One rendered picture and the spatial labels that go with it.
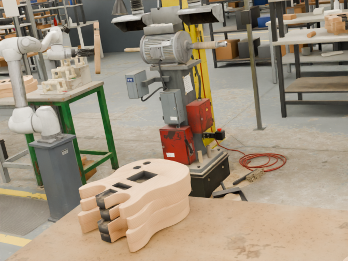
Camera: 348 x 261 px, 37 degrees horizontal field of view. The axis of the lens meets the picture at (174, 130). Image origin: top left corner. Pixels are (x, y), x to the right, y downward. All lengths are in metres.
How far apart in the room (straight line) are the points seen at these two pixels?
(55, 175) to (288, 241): 2.64
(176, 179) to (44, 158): 2.30
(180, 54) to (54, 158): 1.28
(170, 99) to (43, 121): 1.01
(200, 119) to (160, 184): 2.17
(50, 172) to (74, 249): 2.20
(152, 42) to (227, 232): 2.48
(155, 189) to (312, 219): 0.60
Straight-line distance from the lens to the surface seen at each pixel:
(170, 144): 4.23
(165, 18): 4.29
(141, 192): 1.98
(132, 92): 4.10
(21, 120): 4.22
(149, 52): 4.19
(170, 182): 2.02
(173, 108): 4.12
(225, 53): 9.38
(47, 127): 4.15
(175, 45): 4.05
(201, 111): 4.15
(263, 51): 9.06
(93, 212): 2.13
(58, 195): 4.27
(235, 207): 2.15
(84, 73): 4.99
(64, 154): 4.19
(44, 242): 2.19
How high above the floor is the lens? 1.88
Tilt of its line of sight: 18 degrees down
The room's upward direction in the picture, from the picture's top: 9 degrees counter-clockwise
